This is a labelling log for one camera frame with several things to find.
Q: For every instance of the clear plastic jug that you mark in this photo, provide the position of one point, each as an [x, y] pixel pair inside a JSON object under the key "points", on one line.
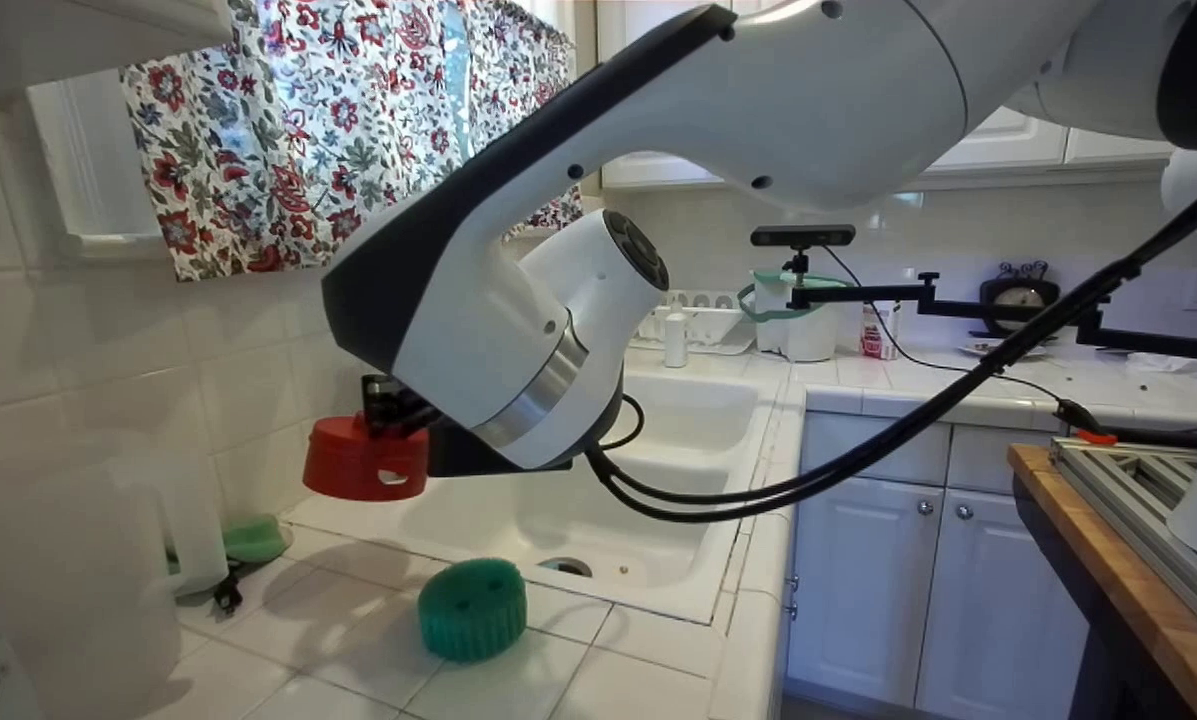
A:
{"points": [[78, 580]]}

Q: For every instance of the red and white carton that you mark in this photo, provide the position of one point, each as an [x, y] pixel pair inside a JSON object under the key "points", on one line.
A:
{"points": [[873, 335]]}

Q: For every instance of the white cloth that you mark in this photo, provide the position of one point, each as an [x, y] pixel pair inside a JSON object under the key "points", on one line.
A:
{"points": [[1158, 362]]}

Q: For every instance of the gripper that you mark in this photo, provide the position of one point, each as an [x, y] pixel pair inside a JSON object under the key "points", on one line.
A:
{"points": [[463, 455]]}

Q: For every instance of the small white bottle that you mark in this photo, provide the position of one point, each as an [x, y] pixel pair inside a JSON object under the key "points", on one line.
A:
{"points": [[676, 342]]}

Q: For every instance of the floral curtain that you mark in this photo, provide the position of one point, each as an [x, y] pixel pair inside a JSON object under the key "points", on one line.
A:
{"points": [[298, 130]]}

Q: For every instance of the black ornate table clock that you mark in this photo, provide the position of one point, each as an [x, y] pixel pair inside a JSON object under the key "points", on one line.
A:
{"points": [[1020, 295]]}

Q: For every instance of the white drawer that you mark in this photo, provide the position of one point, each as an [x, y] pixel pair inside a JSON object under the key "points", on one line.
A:
{"points": [[988, 460], [838, 445]]}

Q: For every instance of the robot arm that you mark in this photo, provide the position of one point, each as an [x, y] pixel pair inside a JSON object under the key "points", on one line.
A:
{"points": [[778, 110]]}

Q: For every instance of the white kitchen sink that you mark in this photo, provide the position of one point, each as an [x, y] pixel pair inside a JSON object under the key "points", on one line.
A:
{"points": [[608, 520]]}

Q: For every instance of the white plate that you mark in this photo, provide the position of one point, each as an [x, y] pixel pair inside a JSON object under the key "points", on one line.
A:
{"points": [[978, 349]]}

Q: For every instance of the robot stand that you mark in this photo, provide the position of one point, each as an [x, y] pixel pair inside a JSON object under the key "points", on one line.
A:
{"points": [[1118, 590]]}

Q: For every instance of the white dish rack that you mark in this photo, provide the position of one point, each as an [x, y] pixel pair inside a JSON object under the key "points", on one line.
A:
{"points": [[710, 325]]}

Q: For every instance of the camera on mount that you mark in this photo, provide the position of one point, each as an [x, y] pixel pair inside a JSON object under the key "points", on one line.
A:
{"points": [[803, 236]]}

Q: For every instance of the white bucket with green rim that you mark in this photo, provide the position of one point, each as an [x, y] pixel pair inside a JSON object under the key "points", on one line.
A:
{"points": [[808, 335]]}

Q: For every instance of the green round scrubber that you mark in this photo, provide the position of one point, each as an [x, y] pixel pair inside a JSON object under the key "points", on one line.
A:
{"points": [[473, 612]]}

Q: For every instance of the white wall cabinet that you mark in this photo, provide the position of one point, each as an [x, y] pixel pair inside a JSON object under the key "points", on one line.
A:
{"points": [[1008, 140]]}

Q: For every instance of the red jug lid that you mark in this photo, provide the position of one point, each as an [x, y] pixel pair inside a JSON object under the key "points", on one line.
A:
{"points": [[358, 465]]}

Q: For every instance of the white cabinet door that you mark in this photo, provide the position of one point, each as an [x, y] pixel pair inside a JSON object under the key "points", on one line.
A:
{"points": [[998, 620], [858, 590]]}

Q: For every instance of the green flat sponge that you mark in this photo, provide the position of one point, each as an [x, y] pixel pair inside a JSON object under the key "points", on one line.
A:
{"points": [[254, 540]]}

